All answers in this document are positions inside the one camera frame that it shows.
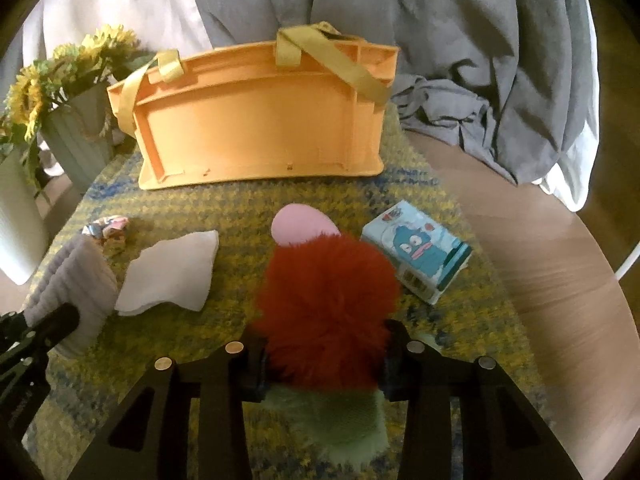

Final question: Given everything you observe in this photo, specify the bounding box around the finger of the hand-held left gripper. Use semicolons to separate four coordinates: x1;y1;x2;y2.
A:
0;303;81;442

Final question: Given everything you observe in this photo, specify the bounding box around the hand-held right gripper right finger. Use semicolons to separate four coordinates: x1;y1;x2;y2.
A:
380;319;583;480

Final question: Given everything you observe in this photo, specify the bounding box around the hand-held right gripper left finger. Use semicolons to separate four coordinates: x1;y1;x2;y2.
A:
68;329;271;480

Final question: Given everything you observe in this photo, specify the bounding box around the grey ribbed sock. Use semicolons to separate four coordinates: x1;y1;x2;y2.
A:
24;236;120;359

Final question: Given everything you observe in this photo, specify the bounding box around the red fluffy plush toy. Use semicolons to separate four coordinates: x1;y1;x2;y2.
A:
252;232;402;465

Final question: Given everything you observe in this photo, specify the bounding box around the orange plastic basket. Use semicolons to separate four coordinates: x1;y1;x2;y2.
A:
107;21;401;192

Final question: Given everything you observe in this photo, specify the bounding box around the small crumpled wrapper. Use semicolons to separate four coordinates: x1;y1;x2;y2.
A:
82;215;132;259

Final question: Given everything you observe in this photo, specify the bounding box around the white vase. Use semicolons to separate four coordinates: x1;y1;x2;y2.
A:
0;146;50;287

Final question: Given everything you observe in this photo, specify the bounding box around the blue printed tissue pack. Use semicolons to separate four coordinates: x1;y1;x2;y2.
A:
361;200;474;305

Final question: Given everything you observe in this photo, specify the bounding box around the white folded cloth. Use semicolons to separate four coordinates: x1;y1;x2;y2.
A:
114;230;220;317

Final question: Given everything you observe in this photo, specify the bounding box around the pink egg-shaped sponge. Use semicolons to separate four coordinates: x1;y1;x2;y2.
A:
271;203;341;246

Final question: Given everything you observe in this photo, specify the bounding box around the yellow blue woven mat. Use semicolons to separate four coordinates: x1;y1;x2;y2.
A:
20;105;546;480

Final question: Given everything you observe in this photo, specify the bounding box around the pale green ribbed vase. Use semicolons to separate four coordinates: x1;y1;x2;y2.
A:
40;83;117;194

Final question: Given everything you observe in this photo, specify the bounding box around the sunflower bouquet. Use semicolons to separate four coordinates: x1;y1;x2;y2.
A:
0;24;157;196

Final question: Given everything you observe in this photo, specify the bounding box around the grey blanket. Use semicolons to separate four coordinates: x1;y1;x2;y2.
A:
180;0;596;187

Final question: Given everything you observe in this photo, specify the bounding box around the white bed sheet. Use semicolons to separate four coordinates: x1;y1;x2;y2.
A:
0;0;216;91

